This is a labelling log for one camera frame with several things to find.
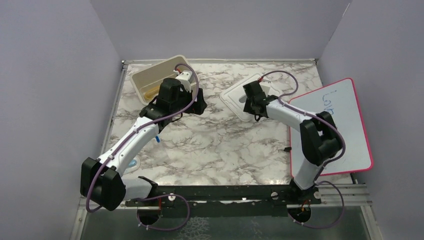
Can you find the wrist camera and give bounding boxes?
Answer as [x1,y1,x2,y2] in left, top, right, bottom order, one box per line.
[174,69,194,93]
[258,77,272,89]

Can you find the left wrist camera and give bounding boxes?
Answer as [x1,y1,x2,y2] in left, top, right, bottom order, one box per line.
[174,69,194,93]

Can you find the pink framed whiteboard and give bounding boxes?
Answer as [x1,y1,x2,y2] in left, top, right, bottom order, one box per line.
[289,78,374,176]

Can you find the black base frame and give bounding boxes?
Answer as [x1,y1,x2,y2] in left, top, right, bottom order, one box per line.
[125,185,322,218]

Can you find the white plastic lid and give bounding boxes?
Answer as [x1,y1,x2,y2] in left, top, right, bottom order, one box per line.
[219,73,283,122]

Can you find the beige plastic bin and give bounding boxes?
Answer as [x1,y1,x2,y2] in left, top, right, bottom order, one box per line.
[130,55,197,105]

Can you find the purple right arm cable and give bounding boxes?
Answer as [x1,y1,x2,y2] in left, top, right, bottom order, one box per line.
[259,70,347,230]

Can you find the blue item in bag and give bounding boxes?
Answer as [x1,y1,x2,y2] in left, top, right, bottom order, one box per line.
[127,158,140,171]

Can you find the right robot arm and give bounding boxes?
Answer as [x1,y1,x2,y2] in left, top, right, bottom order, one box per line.
[242,80,346,204]

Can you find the yellow rubber tube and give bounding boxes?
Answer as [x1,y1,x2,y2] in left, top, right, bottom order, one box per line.
[144,86,160,102]

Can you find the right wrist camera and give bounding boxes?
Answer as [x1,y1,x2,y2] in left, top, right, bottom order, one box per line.
[258,77,272,89]

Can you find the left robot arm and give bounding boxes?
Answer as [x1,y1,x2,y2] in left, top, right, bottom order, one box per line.
[80,78,207,213]

